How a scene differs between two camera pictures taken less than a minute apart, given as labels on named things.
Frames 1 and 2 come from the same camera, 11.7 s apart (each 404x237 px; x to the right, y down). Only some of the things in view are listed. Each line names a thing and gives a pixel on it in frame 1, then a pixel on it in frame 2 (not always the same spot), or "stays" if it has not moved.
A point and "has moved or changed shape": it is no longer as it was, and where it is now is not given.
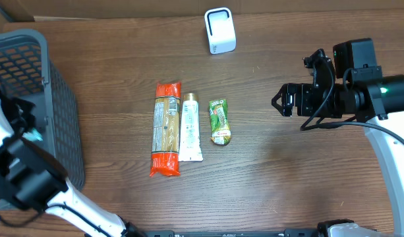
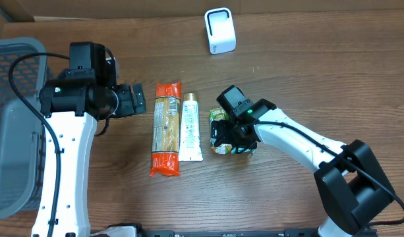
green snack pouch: [219, 115] has moved or changed shape
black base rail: [231, 233] stays
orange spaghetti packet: [165, 157] stays
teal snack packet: [33, 135] -> [234, 150]
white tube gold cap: [190, 145] stays
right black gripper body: [310, 99] -> [232, 135]
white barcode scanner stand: [220, 30] stays
